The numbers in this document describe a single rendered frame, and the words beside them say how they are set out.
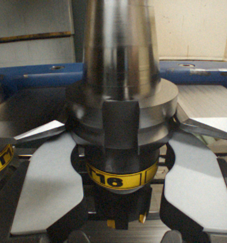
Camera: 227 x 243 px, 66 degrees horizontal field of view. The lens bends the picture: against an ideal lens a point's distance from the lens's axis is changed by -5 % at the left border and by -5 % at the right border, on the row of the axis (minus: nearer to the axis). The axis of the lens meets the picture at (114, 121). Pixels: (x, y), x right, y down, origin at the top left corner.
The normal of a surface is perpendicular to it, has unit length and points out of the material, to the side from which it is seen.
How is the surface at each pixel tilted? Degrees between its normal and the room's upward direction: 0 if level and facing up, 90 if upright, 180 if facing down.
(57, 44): 92
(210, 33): 90
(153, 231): 0
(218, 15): 90
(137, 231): 0
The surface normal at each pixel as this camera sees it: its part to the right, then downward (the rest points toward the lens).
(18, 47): 0.00, 0.49
